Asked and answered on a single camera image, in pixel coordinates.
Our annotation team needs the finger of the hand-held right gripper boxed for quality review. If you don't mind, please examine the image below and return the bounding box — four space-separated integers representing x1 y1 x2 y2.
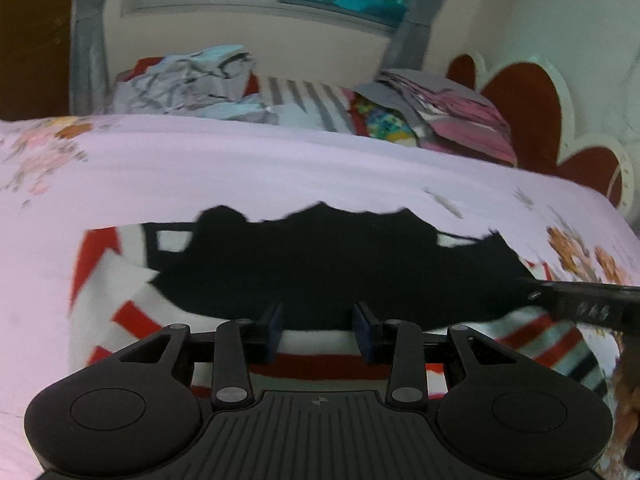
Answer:
519 279 640 335

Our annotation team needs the grey striped pillow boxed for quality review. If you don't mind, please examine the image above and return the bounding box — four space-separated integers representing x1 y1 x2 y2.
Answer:
259 76 362 136

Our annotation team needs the red cloth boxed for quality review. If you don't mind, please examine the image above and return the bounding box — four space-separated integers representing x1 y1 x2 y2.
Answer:
124 57 167 82

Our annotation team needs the pink floral bed sheet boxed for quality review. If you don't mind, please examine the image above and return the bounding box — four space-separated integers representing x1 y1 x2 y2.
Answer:
0 112 640 480

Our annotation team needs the red and white headboard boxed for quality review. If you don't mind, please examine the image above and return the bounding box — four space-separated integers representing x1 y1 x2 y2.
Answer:
444 51 637 212

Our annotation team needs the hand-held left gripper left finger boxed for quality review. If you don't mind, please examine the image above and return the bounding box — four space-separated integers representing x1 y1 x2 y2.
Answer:
117 302 286 411

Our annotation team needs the teal cloth on windowsill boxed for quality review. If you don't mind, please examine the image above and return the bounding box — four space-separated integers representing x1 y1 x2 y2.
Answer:
331 0 409 24

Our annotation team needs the pile of light grey clothes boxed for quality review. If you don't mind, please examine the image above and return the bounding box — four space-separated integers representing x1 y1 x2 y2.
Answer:
106 45 282 127

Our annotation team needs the stack of pink grey bedding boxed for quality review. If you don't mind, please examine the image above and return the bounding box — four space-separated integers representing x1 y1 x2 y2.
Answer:
354 68 519 167

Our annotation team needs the striped knit sweater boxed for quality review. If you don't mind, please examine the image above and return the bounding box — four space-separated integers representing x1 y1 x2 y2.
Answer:
67 201 623 411

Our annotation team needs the brown wooden door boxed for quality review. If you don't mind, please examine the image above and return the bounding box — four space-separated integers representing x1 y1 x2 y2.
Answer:
0 0 77 122

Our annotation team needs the colourful printed cloth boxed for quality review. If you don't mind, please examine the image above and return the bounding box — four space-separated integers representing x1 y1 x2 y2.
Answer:
352 95 427 149

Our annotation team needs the grey curtain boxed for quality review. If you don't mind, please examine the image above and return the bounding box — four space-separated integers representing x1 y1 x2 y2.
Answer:
379 4 435 77
69 0 119 117

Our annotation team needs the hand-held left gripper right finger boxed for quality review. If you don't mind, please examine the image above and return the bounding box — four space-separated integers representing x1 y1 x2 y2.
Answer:
352 301 522 411

